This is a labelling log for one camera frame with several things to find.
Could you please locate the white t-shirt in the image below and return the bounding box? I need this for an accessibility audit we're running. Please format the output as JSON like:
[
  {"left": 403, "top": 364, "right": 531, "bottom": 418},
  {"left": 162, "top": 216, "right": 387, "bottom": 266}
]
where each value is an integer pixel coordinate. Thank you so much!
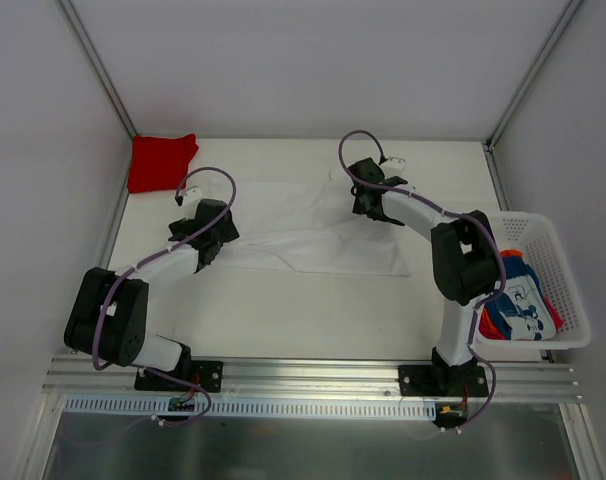
[{"left": 216, "top": 179, "right": 412, "bottom": 278}]

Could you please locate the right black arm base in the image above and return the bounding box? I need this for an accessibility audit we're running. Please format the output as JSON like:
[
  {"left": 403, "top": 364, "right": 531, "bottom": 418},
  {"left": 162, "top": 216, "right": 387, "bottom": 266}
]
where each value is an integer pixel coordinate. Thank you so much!
[{"left": 397, "top": 364, "right": 489, "bottom": 398}]

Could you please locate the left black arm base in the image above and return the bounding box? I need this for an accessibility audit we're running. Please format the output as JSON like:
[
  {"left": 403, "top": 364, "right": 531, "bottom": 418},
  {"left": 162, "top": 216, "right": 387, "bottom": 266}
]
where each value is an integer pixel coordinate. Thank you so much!
[{"left": 134, "top": 358, "right": 224, "bottom": 393}]

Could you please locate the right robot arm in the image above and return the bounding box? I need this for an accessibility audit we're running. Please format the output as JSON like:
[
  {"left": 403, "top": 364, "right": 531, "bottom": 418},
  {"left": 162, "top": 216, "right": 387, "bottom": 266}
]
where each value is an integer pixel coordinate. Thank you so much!
[{"left": 344, "top": 158, "right": 506, "bottom": 396}]

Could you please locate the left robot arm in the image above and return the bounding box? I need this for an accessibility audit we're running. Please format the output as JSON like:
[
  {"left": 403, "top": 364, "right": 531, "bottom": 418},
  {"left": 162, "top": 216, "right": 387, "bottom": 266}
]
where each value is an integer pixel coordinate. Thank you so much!
[{"left": 64, "top": 199, "right": 239, "bottom": 390}]

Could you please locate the red folded t-shirt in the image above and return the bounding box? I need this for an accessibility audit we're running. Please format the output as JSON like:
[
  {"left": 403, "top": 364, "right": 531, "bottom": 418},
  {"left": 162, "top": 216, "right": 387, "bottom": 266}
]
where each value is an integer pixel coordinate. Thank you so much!
[{"left": 127, "top": 134, "right": 199, "bottom": 194}]

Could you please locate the white plastic laundry basket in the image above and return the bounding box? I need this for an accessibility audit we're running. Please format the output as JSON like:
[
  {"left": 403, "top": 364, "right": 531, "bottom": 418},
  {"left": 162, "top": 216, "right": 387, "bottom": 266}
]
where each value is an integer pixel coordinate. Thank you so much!
[{"left": 476, "top": 211, "right": 591, "bottom": 350}]

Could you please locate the orange garment in basket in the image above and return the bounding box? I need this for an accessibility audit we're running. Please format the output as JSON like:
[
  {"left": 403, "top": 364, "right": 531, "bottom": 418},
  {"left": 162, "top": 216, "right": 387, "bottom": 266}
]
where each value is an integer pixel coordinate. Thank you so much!
[{"left": 479, "top": 303, "right": 510, "bottom": 340}]

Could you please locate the blue printed t-shirt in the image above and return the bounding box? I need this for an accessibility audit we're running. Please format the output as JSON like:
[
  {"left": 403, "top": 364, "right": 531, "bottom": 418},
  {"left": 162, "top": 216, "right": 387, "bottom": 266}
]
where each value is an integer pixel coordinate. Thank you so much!
[{"left": 484, "top": 250, "right": 557, "bottom": 341}]

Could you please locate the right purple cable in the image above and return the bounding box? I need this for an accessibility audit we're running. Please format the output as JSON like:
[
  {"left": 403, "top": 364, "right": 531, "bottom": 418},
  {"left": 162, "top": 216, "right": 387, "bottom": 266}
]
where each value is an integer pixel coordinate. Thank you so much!
[{"left": 337, "top": 130, "right": 508, "bottom": 436}]

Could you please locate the purple cable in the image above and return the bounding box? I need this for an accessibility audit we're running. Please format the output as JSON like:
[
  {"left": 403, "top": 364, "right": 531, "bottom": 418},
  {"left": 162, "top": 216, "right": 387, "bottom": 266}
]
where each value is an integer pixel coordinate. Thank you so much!
[
  {"left": 91, "top": 167, "right": 238, "bottom": 429},
  {"left": 337, "top": 130, "right": 508, "bottom": 436}
]

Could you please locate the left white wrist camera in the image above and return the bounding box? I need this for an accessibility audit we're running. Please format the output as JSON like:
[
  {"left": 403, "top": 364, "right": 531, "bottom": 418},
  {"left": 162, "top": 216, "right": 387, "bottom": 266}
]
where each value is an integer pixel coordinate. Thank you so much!
[{"left": 174, "top": 186, "right": 203, "bottom": 207}]

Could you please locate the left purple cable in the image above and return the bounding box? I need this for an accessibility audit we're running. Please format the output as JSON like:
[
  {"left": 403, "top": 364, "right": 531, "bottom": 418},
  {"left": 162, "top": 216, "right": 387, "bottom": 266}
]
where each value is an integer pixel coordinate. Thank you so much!
[{"left": 91, "top": 167, "right": 238, "bottom": 429}]

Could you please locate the white slotted cable duct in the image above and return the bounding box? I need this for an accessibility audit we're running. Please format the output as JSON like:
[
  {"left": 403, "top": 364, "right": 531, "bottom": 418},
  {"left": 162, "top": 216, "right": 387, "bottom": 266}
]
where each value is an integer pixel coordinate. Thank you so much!
[{"left": 64, "top": 394, "right": 436, "bottom": 422}]

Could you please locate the aluminium mounting rail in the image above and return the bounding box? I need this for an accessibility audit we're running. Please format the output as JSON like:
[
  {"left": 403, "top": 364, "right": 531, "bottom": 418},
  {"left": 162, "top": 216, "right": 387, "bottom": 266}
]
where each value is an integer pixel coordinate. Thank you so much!
[{"left": 42, "top": 354, "right": 584, "bottom": 404}]

